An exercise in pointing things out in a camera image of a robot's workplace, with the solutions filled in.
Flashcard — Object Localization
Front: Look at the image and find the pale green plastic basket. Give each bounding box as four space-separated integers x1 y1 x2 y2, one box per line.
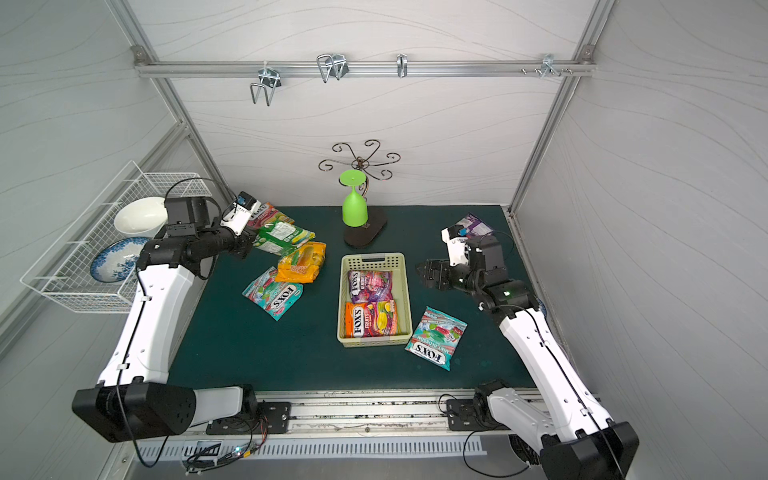
337 253 413 348

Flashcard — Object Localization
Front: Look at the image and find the purple Fox's Berries bag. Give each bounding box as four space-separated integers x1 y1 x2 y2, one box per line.
347 270 393 303

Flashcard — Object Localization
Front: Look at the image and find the orange Fox's Fruits bag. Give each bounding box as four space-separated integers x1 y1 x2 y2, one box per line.
344 300 400 338

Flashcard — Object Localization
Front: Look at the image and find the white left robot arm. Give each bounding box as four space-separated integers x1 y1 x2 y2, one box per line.
72 192 260 443

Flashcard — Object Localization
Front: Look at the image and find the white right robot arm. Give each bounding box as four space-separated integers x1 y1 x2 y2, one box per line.
417 225 639 479

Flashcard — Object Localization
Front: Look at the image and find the Fox's Fruits bag far corner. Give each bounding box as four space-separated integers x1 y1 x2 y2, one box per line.
247 202 294 231

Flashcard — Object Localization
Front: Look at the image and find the purple candy bag far right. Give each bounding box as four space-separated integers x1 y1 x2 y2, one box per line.
456 213 494 238

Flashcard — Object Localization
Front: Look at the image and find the teal Fox's Mint Blossom bag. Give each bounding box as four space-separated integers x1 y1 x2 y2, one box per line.
242 267 304 321

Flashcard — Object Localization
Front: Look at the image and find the yellow Cocoaland gummy bag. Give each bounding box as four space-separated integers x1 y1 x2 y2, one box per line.
276 241 327 284

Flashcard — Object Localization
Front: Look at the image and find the teal Fox's mint bag right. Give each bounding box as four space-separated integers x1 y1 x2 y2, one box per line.
405 307 467 371

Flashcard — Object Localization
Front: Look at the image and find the dark oval stand base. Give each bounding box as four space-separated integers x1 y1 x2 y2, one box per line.
343 207 388 249

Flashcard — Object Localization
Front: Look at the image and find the white bowl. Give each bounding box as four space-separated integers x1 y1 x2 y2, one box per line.
113 197 168 238

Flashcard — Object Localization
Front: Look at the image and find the green plastic wine glass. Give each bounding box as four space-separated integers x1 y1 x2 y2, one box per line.
339 169 368 228

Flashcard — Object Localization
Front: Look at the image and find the blue patterned plate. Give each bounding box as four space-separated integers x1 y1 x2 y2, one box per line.
90 237 149 283

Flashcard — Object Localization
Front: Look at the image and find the metal double hook left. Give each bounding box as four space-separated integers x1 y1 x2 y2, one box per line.
249 63 282 106

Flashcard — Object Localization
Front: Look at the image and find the metal double hook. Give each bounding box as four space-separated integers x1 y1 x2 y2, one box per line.
316 53 349 83
249 63 282 106

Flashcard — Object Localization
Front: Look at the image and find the metal double hook middle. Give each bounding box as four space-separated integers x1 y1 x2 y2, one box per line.
316 53 349 83

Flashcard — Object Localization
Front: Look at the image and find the metal single hook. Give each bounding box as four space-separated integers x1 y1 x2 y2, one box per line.
396 53 408 78

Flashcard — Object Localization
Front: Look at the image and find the metal hook right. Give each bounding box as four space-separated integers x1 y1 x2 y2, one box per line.
520 54 573 78

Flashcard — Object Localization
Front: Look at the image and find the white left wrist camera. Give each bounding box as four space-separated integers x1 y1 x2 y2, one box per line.
220 191 261 236

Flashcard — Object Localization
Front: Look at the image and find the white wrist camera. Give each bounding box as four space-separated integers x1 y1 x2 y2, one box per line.
220 191 261 236
441 224 469 267

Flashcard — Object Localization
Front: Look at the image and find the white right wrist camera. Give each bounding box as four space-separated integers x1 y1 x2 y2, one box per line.
441 224 469 267

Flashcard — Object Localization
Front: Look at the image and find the white wire wall basket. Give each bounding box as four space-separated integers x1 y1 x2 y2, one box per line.
20 162 211 314

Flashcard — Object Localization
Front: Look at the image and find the white perforated cable duct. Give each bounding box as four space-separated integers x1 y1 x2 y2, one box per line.
139 436 487 461

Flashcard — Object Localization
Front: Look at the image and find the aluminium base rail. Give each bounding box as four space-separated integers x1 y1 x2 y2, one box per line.
257 389 511 439

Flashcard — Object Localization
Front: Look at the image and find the aluminium crossbar rail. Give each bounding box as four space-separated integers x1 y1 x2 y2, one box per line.
135 58 597 79

